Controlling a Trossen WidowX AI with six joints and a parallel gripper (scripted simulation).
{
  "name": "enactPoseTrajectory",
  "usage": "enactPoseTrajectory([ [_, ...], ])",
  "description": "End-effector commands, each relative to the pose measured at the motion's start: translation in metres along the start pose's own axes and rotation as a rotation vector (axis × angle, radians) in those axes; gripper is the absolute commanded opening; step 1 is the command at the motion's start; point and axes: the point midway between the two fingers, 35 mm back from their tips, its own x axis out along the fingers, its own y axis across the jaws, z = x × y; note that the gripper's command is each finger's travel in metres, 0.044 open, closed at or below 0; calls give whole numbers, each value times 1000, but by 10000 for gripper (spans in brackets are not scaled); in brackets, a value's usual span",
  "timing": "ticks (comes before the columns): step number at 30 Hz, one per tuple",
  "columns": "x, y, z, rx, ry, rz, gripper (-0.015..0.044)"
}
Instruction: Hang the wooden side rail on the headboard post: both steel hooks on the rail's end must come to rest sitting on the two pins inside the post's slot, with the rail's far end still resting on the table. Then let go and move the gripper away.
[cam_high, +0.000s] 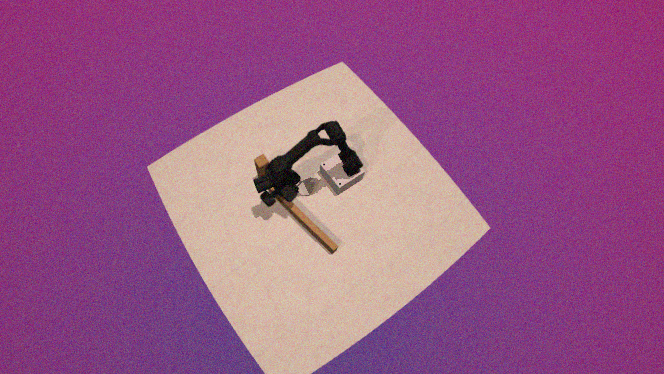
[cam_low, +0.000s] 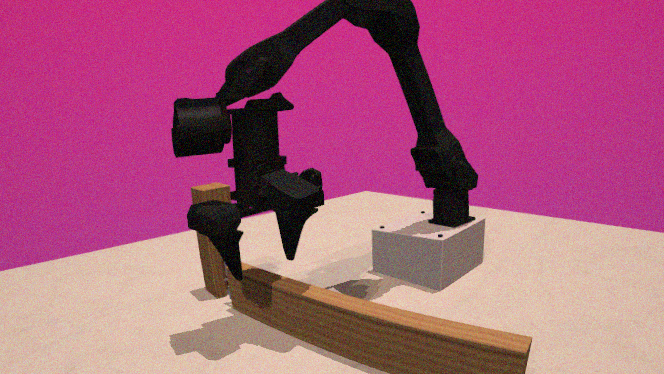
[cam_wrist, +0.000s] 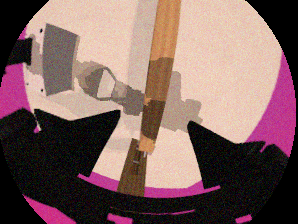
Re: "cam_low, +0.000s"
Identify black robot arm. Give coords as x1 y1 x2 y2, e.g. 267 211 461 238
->
171 0 478 228

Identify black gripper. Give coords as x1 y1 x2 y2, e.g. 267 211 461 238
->
187 148 324 281

